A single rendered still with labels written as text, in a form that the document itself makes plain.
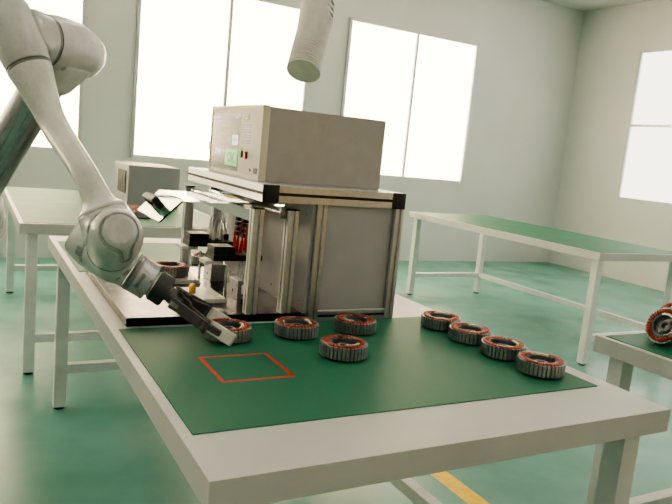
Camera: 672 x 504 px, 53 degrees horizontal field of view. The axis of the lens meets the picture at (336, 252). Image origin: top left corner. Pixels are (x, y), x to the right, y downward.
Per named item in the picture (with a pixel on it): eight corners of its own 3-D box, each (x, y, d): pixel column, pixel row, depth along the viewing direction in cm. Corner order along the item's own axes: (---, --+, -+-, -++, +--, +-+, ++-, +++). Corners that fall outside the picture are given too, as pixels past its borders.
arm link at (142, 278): (117, 291, 150) (140, 305, 151) (140, 257, 150) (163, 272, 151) (123, 282, 159) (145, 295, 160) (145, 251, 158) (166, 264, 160)
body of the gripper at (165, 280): (146, 292, 160) (179, 313, 162) (141, 301, 152) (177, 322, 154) (163, 267, 159) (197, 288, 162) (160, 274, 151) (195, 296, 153)
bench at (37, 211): (15, 378, 320) (19, 222, 309) (-1, 290, 480) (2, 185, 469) (234, 363, 373) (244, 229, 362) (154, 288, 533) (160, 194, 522)
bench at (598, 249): (582, 368, 429) (600, 252, 418) (400, 292, 611) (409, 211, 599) (671, 359, 473) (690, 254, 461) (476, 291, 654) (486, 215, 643)
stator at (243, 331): (202, 344, 154) (204, 328, 154) (204, 330, 165) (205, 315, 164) (251, 346, 156) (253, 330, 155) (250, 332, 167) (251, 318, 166)
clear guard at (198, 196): (158, 222, 161) (160, 198, 161) (137, 210, 182) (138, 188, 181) (282, 227, 177) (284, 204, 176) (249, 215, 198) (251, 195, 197)
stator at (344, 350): (309, 351, 156) (310, 336, 156) (345, 346, 164) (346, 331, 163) (339, 366, 148) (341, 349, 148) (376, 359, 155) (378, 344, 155)
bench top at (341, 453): (206, 515, 94) (209, 481, 93) (47, 247, 284) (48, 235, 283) (667, 431, 143) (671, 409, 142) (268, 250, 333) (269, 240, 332)
